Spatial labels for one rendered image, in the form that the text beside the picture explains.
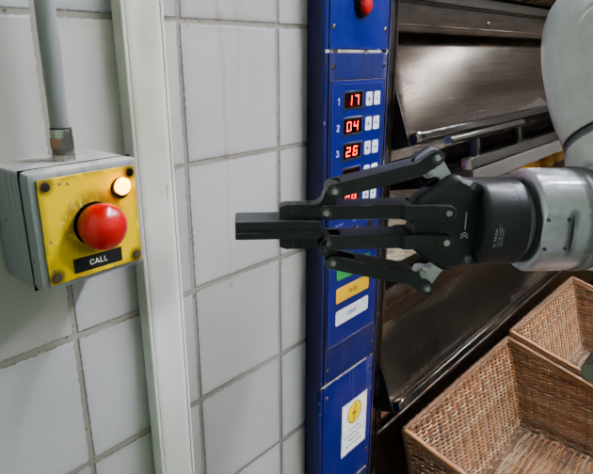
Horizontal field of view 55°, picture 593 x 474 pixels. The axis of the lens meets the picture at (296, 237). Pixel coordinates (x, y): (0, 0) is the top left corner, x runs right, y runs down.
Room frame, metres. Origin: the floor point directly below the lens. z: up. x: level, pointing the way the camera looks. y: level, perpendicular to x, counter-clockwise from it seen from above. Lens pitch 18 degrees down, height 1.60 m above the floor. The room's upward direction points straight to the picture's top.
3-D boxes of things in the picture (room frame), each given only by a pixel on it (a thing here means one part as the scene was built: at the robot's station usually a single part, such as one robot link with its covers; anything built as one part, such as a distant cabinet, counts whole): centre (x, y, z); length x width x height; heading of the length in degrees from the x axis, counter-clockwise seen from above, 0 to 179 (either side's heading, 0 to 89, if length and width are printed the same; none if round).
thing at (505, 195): (0.46, -0.14, 1.46); 0.09 x 0.07 x 0.08; 94
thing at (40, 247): (0.48, 0.20, 1.46); 0.10 x 0.07 x 0.10; 139
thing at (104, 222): (0.45, 0.16, 1.46); 0.04 x 0.04 x 0.04; 49
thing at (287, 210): (0.45, -0.01, 1.48); 0.05 x 0.01 x 0.03; 94
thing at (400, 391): (1.65, -0.74, 1.02); 1.79 x 0.11 x 0.19; 139
